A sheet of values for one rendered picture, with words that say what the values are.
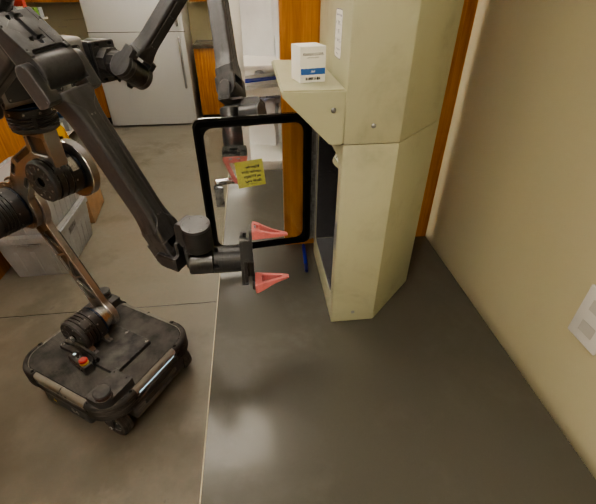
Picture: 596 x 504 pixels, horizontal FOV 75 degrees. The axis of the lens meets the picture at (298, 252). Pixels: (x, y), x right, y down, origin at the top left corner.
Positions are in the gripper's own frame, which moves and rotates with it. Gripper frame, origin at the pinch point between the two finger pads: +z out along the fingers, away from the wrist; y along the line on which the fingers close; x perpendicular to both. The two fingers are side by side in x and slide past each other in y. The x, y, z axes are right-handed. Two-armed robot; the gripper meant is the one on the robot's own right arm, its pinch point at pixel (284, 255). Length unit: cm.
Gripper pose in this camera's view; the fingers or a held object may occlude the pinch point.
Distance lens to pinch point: 82.7
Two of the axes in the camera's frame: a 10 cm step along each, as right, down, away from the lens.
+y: -0.2, -9.3, -3.6
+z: 9.9, -0.6, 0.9
